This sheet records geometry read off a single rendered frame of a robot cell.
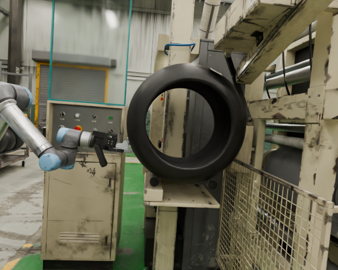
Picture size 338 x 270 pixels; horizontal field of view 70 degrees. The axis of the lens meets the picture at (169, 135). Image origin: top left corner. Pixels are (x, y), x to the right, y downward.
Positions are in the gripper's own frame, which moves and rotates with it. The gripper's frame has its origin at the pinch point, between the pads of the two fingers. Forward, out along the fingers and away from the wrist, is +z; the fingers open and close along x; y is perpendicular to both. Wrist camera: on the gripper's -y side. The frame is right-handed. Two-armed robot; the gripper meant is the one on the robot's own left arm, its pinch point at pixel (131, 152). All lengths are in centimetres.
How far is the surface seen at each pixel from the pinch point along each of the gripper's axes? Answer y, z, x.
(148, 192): -15.9, 11.5, -9.3
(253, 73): 53, 56, 7
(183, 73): 40.7, 16.5, -12.0
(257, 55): 58, 51, -6
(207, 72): 44, 27, -11
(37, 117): -64, -422, 909
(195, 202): -17.5, 34.7, -7.8
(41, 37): 250, -464, 917
